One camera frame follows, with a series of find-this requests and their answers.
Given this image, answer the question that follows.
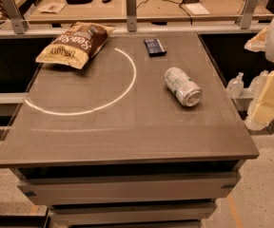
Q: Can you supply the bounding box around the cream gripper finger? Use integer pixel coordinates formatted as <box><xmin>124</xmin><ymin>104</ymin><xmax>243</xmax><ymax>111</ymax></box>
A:
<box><xmin>245</xmin><ymin>70</ymin><xmax>274</xmax><ymax>131</ymax></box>
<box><xmin>245</xmin><ymin>27</ymin><xmax>268</xmax><ymax>52</ymax></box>

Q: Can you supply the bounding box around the silver green 7up can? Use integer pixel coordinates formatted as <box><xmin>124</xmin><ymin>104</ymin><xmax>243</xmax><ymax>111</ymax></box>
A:
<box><xmin>164</xmin><ymin>67</ymin><xmax>203</xmax><ymax>107</ymax></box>

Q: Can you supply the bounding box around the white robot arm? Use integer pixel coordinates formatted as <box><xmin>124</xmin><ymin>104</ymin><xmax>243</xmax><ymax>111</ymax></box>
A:
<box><xmin>245</xmin><ymin>18</ymin><xmax>274</xmax><ymax>131</ymax></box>

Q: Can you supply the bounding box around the clear plastic bottle right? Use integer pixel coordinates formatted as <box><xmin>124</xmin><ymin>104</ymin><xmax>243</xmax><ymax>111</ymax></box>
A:
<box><xmin>248</xmin><ymin>70</ymin><xmax>268</xmax><ymax>95</ymax></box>

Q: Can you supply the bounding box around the clear plastic bottle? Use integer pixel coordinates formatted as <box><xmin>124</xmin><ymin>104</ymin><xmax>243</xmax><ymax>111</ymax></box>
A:
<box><xmin>226</xmin><ymin>72</ymin><xmax>244</xmax><ymax>98</ymax></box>
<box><xmin>248</xmin><ymin>70</ymin><xmax>268</xmax><ymax>95</ymax></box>

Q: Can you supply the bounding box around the clear plastic bottle left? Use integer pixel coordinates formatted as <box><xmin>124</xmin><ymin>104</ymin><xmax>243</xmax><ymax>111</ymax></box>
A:
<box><xmin>226</xmin><ymin>72</ymin><xmax>244</xmax><ymax>98</ymax></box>

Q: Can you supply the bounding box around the white paper sheet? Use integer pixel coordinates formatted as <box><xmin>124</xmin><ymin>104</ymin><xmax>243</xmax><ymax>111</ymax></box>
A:
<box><xmin>186</xmin><ymin>3</ymin><xmax>209</xmax><ymax>15</ymax></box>

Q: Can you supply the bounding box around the dark blue snack packet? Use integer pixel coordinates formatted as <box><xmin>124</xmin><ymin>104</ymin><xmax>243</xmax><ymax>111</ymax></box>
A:
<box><xmin>144</xmin><ymin>39</ymin><xmax>166</xmax><ymax>57</ymax></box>

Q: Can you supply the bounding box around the grey drawer cabinet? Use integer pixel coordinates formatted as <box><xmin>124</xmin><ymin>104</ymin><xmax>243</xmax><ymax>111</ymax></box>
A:
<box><xmin>15</xmin><ymin>161</ymin><xmax>241</xmax><ymax>226</ymax></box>

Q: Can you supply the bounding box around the brown yellow chip bag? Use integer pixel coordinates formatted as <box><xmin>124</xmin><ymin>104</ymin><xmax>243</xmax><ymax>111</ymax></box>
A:
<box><xmin>36</xmin><ymin>22</ymin><xmax>114</xmax><ymax>69</ymax></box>

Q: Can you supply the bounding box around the dark pouch on back table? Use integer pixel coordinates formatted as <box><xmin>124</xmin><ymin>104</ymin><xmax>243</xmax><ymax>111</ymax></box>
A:
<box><xmin>66</xmin><ymin>0</ymin><xmax>93</xmax><ymax>5</ymax></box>

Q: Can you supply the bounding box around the beige paper packet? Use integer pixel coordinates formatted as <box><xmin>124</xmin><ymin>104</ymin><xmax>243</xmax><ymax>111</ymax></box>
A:
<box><xmin>38</xmin><ymin>2</ymin><xmax>66</xmax><ymax>13</ymax></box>

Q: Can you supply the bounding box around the right metal bracket post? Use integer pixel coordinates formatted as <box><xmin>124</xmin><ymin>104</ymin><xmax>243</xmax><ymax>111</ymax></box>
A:
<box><xmin>236</xmin><ymin>0</ymin><xmax>259</xmax><ymax>29</ymax></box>

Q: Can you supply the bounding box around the metal bracket post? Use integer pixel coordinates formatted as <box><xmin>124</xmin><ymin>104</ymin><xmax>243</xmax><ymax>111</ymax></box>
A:
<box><xmin>1</xmin><ymin>0</ymin><xmax>29</xmax><ymax>34</ymax></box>
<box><xmin>126</xmin><ymin>0</ymin><xmax>137</xmax><ymax>32</ymax></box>
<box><xmin>236</xmin><ymin>0</ymin><xmax>259</xmax><ymax>29</ymax></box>

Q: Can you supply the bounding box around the middle metal bracket post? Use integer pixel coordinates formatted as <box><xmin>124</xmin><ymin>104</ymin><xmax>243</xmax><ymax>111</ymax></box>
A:
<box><xmin>126</xmin><ymin>0</ymin><xmax>137</xmax><ymax>32</ymax></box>

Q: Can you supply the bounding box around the left metal bracket post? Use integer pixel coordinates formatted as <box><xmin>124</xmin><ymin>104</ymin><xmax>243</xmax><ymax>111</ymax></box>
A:
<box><xmin>1</xmin><ymin>0</ymin><xmax>29</xmax><ymax>34</ymax></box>

